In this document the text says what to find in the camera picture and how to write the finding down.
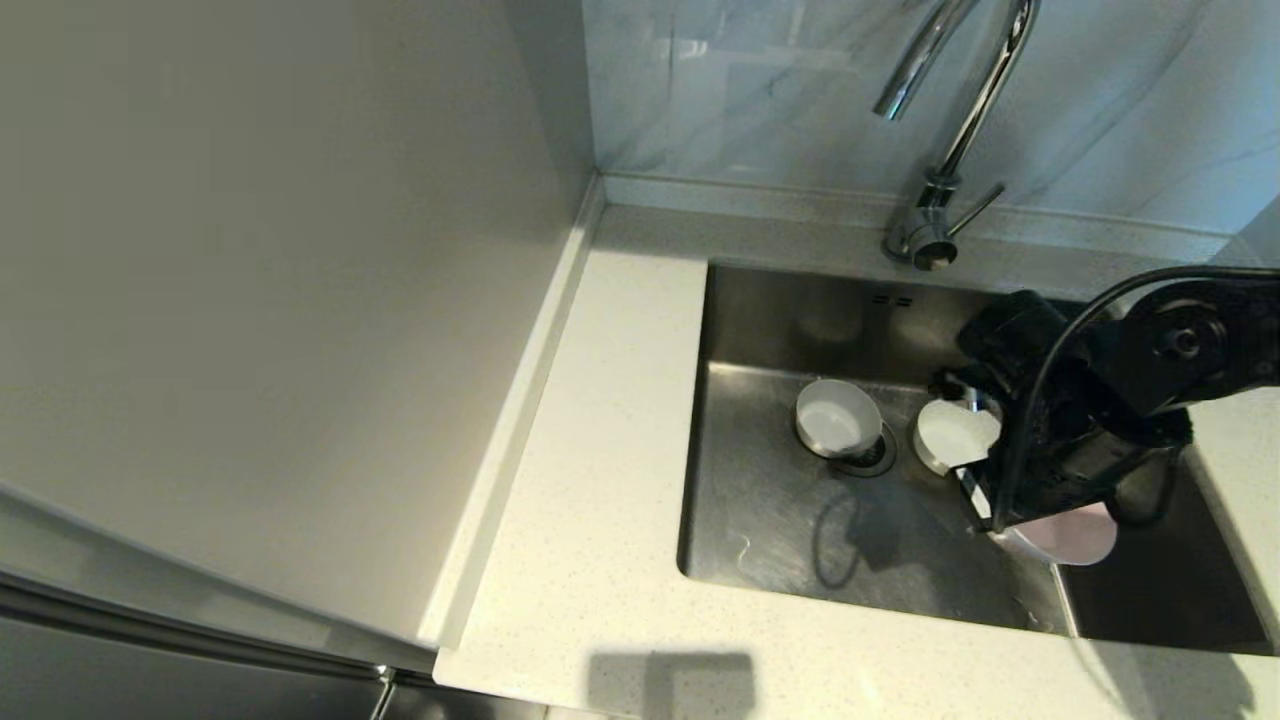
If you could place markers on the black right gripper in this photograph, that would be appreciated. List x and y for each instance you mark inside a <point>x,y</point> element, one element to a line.
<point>1080,460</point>

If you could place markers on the pink plastic bowl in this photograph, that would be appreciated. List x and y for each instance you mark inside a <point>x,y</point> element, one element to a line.
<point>1075,535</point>

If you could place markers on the white plastic bowl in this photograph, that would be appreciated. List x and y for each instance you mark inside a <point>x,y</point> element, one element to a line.
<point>950,435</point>

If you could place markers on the grey-blue plastic bowl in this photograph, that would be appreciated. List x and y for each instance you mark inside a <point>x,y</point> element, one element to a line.
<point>838,418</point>

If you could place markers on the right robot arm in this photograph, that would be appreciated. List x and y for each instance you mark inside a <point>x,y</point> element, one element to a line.
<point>1185,340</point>

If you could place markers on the stainless steel sink basin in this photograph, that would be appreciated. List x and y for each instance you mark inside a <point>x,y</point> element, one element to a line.
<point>760,520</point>

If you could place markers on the chrome gooseneck faucet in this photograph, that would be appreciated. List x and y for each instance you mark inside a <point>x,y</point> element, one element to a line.
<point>920,235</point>

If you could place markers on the tall grey cabinet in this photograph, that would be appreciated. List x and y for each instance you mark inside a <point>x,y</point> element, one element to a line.
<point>250,250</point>

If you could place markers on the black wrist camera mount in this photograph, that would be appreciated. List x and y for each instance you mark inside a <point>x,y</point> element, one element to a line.
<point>975,392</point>

